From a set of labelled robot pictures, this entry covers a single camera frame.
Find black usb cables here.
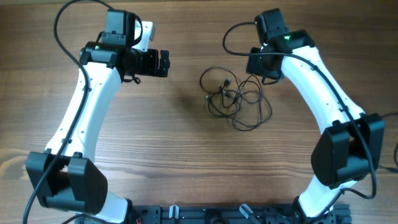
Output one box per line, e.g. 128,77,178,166
198,65,273,132

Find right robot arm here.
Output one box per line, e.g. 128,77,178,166
246,9,385,223

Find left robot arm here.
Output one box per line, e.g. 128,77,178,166
25,9,170,223

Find right camera black cable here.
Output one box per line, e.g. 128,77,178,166
221,21,378,224

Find camera black cable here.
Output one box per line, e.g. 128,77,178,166
21,0,116,224
221,21,378,224

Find left camera black cable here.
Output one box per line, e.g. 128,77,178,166
21,0,116,224

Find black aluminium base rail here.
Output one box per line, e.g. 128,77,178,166
127,203,352,224

